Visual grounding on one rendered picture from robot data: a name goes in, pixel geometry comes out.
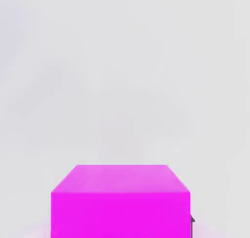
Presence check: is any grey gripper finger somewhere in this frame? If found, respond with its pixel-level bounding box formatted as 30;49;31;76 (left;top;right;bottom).
190;214;196;238

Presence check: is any small magenta cube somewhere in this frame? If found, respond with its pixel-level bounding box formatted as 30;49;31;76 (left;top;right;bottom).
50;164;191;238

